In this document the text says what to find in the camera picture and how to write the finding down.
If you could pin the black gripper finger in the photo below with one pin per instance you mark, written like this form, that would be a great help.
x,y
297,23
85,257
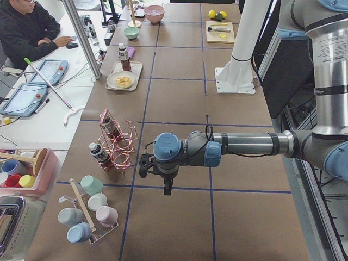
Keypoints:
x,y
167,189

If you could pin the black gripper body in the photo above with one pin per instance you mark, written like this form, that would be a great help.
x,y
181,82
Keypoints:
x,y
167,179

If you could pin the tea bottle white cap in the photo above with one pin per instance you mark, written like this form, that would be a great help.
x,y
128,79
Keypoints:
x,y
124,57

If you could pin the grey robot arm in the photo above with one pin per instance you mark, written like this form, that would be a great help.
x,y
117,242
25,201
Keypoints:
x,y
324,146

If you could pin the tea bottle lower front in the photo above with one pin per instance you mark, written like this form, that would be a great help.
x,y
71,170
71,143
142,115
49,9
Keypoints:
x,y
100,155

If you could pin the tea bottle lower right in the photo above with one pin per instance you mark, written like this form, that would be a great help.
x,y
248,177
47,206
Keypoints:
x,y
109,127

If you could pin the cream serving tray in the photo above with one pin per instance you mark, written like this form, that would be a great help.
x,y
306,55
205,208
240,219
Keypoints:
x,y
136,70

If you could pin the person's hand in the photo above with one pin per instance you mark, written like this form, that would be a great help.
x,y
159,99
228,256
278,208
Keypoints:
x,y
62,41

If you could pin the mint green cup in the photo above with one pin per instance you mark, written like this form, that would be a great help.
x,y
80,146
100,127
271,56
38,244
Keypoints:
x,y
91,185

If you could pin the white cup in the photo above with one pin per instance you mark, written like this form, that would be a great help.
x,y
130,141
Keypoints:
x,y
97,200

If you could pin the pink cup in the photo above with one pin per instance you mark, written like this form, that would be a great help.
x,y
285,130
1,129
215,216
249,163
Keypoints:
x,y
107,216

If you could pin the glazed twisted donut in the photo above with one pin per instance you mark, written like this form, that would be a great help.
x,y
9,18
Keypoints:
x,y
123,82

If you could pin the cream round plate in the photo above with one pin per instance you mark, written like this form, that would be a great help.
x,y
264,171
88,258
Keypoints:
x,y
111,80

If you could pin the light blue cup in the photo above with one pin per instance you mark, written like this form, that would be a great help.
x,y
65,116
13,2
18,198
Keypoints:
x,y
79,233

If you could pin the grey blue cup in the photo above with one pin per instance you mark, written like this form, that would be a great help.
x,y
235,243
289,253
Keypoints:
x,y
70,216

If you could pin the pink storage box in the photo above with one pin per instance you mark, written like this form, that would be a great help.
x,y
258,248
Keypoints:
x,y
39,164

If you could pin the purple folded cloth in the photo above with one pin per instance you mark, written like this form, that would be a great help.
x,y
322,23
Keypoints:
x,y
130,51

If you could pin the black marker pen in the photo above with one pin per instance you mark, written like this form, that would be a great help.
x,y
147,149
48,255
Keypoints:
x,y
42,106

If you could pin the right teach pendant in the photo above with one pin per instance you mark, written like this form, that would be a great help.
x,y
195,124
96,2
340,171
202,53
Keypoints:
x,y
53,69

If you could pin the teach pendant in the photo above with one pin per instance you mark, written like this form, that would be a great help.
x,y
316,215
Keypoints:
x,y
25,100
53,69

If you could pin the mint green bowl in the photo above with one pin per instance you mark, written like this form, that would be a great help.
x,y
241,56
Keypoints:
x,y
131,32

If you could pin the silver toaster appliance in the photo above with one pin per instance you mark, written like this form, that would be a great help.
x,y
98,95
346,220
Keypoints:
x,y
20,218

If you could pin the left teach pendant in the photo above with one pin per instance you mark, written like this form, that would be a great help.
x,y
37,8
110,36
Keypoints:
x,y
25,100

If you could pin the black computer mouse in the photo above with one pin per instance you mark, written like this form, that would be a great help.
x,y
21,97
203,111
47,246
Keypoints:
x,y
72,45

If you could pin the wooden mug tree stand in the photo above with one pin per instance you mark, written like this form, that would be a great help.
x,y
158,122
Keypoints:
x,y
134,22

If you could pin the wooden cutting board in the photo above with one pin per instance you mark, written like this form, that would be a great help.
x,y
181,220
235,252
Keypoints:
x,y
213,37

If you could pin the yellow small cap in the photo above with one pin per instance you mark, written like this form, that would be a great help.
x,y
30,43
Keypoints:
x,y
7,120

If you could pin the steel muddler black tip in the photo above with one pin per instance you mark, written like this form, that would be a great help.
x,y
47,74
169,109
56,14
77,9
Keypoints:
x,y
220,30

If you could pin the pink bowl with ice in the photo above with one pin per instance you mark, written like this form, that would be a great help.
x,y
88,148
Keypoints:
x,y
154,13

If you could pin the yellow plastic knife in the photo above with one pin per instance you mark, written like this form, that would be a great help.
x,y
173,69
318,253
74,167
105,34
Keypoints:
x,y
218,24

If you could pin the yellow lemon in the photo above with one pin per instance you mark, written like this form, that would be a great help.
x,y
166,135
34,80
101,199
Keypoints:
x,y
212,13

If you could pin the green lime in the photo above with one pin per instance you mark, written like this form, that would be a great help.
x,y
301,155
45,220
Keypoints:
x,y
218,17

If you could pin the seated person in black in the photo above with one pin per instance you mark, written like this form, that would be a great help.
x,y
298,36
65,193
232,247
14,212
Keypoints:
x,y
27,31

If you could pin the copper wire bottle rack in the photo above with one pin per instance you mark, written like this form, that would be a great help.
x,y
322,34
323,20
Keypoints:
x,y
121,148

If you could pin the green handled reacher grabber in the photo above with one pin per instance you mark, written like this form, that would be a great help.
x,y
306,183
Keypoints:
x,y
72,110

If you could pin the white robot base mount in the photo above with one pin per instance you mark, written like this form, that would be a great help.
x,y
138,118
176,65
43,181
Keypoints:
x,y
236,76

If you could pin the aluminium frame post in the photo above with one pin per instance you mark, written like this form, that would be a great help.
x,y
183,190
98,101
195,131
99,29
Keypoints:
x,y
78,28

